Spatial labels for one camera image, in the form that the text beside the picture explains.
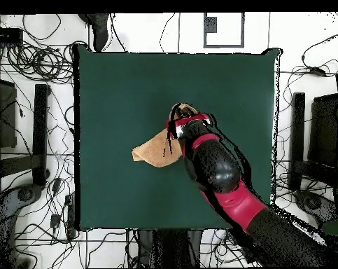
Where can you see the black chair seat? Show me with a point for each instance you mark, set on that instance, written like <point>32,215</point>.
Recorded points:
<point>324,131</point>

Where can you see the black power adapter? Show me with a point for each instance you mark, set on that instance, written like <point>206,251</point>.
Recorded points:
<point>317,71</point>
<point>55,221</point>

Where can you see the black metal stand foot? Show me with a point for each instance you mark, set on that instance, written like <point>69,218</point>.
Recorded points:
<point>40,134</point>
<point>297,134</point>

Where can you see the black cabinet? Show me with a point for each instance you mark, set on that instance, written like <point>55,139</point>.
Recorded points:
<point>5,112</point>

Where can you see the tan terry towel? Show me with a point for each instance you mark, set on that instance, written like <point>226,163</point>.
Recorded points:
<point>154,151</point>

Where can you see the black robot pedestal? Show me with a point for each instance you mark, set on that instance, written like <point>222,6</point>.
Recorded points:
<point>171,246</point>

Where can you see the black power strip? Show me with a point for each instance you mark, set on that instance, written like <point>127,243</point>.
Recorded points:
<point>70,213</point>

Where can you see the dark green table cloth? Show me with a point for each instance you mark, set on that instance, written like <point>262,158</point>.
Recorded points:
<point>129,84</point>

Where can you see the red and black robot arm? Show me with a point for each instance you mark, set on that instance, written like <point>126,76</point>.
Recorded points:
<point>213,168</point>

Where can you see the black flat box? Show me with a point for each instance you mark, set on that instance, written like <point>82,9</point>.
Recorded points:
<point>6,35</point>

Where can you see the grey swivel chair base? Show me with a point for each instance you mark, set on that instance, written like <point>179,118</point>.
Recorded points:
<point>6,207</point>
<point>314,204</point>

